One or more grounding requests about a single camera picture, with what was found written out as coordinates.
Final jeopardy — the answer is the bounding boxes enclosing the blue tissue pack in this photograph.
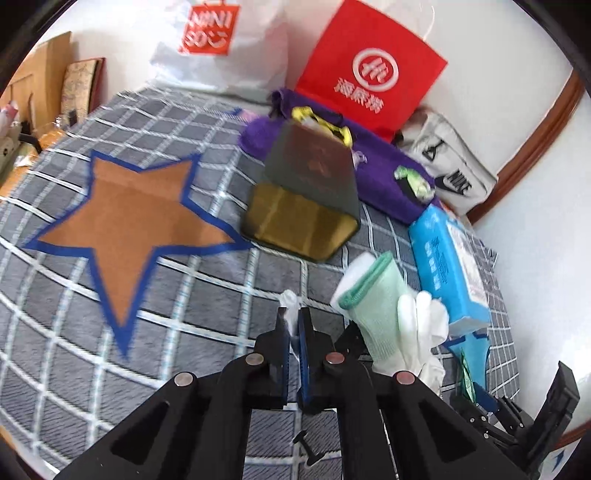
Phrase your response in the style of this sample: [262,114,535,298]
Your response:
[409,204,492,337]

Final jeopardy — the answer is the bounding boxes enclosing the light green wipes packet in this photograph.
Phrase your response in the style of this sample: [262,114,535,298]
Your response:
[394,166,437,201]

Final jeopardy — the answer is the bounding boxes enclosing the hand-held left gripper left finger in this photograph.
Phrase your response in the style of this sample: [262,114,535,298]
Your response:
[58,307,296,480]

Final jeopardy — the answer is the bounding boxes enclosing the grey checked tablecloth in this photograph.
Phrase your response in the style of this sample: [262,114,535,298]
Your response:
[0,85,504,476]

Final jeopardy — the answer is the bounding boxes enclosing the white glove green cuff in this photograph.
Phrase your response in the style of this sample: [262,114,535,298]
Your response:
[337,255,451,370]

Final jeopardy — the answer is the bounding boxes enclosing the grey waist bag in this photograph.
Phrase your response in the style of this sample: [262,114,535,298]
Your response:
[397,108,499,217]

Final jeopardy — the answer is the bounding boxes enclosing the patterned picture book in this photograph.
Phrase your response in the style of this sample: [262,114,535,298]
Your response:
[62,56,107,121]

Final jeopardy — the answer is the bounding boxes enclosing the white plastic shopping bag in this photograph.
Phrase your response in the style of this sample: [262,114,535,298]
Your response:
[150,0,289,93]

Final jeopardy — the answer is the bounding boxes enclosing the purple fabric tray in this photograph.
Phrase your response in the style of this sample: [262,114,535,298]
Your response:
[239,89,439,226]

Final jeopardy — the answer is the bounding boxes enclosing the red paper bag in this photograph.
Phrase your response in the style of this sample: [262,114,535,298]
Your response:
[294,0,448,144]

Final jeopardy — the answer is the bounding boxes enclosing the wooden headboard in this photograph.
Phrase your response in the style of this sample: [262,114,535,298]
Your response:
[0,31,75,121]

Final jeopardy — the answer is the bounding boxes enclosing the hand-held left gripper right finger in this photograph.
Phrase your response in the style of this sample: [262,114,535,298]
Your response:
[295,307,528,480]

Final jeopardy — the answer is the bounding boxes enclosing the brown wooden door frame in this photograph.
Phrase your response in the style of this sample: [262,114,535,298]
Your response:
[464,69,585,227]

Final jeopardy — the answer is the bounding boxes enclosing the yellow mesh pouch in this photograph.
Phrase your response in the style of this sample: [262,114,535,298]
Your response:
[291,106,352,148]

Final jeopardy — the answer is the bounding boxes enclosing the dark tea tin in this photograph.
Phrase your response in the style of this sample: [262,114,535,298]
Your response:
[241,124,362,264]

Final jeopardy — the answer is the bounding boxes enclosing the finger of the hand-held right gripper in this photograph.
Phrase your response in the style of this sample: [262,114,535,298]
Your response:
[449,392,509,459]
[472,384,533,433]

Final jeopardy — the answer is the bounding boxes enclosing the small white packet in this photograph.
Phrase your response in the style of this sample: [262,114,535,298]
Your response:
[278,289,302,335]

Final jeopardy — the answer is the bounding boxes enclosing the dark green sachet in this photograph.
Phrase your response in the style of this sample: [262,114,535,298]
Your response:
[459,351,477,400]

